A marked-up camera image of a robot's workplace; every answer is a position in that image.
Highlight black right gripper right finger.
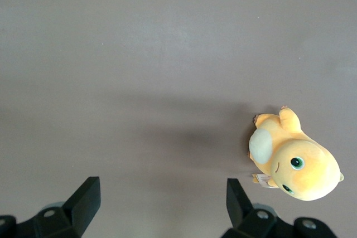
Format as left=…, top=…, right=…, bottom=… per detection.
left=221, top=178, right=295, bottom=238

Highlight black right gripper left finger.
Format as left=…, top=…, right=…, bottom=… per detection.
left=16, top=176, right=100, bottom=238

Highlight orange plush toy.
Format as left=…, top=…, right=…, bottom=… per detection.
left=247, top=105, right=345, bottom=202

